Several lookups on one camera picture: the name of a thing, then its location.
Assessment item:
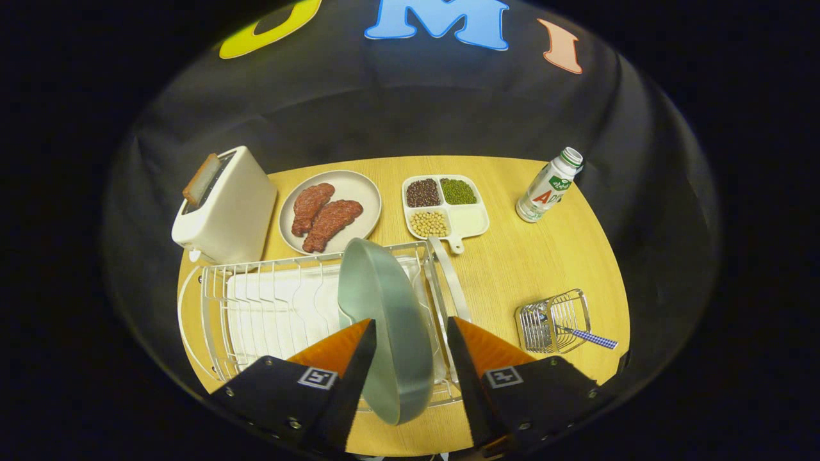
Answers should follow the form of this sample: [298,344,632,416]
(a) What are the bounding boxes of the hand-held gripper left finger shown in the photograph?
[208,318,377,455]

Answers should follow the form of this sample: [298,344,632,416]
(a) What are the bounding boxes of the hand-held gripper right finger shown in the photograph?
[447,316,616,458]

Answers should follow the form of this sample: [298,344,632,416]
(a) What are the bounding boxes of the pale green plate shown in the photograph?
[338,238,435,426]

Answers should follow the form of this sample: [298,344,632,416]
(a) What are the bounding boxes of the checkered handle spoon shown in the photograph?
[541,314,619,350]

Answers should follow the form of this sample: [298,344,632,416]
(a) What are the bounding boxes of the beige round plate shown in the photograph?
[279,170,382,255]

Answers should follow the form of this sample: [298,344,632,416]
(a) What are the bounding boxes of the white drip tray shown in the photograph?
[226,256,449,385]

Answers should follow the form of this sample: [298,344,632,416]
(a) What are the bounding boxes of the white divided tray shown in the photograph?
[402,174,490,255]

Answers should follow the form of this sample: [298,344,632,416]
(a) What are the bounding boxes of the brown meat patty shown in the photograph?
[291,183,336,238]
[302,200,364,254]

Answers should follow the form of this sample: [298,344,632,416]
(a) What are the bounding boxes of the pile of yellow soybeans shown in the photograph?
[409,210,448,238]

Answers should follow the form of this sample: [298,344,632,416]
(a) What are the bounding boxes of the pile of green beans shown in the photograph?
[439,178,478,206]

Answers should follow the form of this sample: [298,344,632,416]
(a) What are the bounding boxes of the pile of dark red beans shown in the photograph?
[406,179,441,208]

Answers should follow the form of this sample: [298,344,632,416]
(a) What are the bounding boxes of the white drink bottle green cap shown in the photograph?
[516,147,584,223]

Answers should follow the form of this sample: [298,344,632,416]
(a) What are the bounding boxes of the white toaster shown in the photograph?
[171,146,278,265]

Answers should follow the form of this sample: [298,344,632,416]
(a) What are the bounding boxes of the toast slice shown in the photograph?
[183,153,222,207]

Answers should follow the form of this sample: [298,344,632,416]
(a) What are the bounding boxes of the black backdrop cloth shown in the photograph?
[102,0,721,398]

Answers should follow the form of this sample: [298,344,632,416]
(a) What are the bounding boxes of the metal wire basket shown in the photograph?
[514,289,591,355]

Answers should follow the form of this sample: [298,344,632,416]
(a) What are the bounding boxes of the white wire dish rack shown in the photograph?
[177,237,472,410]

